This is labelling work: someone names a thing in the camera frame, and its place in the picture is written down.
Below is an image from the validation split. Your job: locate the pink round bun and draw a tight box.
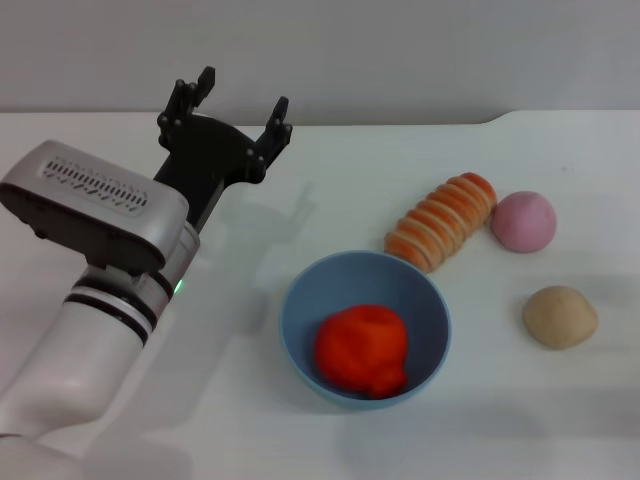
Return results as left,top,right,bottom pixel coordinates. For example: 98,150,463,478
489,190,558,254

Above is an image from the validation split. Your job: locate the striped orange bread roll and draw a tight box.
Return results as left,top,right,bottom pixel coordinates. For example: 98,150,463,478
383,171,498,274

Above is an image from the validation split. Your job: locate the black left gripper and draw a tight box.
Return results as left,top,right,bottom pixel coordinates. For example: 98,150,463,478
152,65,294,235

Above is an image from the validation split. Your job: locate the blue bowl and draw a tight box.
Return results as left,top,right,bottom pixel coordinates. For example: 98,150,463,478
278,250,453,413

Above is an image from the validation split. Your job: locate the left wrist camera black silver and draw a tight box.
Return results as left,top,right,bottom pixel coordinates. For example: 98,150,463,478
0,139,189,275

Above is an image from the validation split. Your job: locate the orange toy fruit with stem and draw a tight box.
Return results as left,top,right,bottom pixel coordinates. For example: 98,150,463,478
313,304,410,400

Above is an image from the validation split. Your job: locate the beige round bun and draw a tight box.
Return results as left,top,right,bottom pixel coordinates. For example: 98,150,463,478
522,285,600,352

